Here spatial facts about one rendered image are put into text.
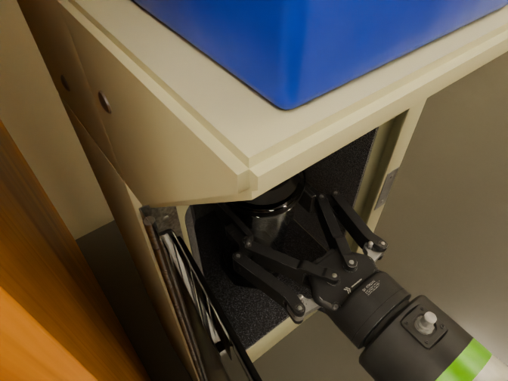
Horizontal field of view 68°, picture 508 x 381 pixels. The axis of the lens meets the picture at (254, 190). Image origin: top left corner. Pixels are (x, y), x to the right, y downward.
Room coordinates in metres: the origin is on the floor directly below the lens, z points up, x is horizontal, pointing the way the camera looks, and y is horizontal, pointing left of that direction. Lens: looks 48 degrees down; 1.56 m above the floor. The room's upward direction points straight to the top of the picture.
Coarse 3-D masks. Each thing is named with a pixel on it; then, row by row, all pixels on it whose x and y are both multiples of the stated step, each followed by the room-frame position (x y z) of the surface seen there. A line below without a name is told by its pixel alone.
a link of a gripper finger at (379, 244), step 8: (336, 192) 0.31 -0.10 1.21; (336, 200) 0.30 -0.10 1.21; (344, 200) 0.30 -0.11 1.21; (336, 208) 0.31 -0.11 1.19; (344, 208) 0.29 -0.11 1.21; (352, 208) 0.29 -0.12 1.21; (336, 216) 0.29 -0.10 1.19; (344, 216) 0.28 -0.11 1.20; (352, 216) 0.28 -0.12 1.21; (344, 224) 0.28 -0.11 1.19; (352, 224) 0.27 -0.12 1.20; (360, 224) 0.27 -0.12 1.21; (352, 232) 0.27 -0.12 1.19; (360, 232) 0.26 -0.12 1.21; (368, 232) 0.25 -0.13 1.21; (360, 240) 0.25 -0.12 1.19; (368, 240) 0.24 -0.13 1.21; (376, 240) 0.24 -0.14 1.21; (384, 240) 0.24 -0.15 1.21; (376, 248) 0.24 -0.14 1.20; (384, 248) 0.23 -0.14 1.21
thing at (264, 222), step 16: (304, 176) 0.31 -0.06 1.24; (240, 208) 0.26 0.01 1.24; (256, 208) 0.26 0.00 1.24; (272, 208) 0.26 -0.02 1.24; (224, 224) 0.30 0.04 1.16; (256, 224) 0.27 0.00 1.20; (272, 224) 0.27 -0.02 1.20; (288, 224) 0.31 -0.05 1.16; (224, 240) 0.31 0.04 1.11; (256, 240) 0.27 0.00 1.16; (272, 240) 0.28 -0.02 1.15; (224, 256) 0.32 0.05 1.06
